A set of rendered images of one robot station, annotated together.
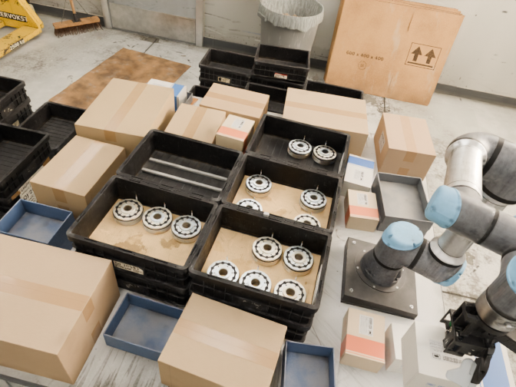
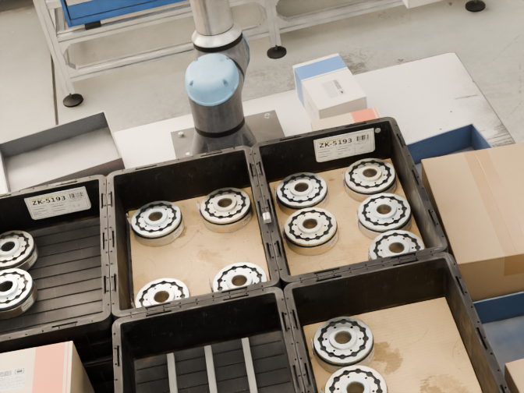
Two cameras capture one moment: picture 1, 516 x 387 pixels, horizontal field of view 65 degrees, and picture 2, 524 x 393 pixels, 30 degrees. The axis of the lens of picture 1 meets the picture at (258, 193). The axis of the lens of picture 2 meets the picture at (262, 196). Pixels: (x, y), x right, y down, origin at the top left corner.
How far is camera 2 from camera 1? 173 cm
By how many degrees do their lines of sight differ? 68
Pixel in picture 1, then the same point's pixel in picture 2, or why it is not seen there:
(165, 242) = (389, 364)
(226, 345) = (497, 196)
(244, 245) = (314, 267)
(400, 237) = (224, 71)
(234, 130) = (37, 373)
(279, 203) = (185, 266)
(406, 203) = (61, 158)
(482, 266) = not seen: outside the picture
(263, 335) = (452, 173)
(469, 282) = not seen: hidden behind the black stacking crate
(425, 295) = not seen: hidden behind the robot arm
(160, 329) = (507, 345)
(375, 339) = (349, 120)
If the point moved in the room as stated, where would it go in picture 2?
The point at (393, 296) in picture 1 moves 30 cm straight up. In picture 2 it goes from (263, 132) to (244, 25)
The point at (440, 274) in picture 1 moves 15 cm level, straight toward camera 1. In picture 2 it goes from (246, 50) to (307, 54)
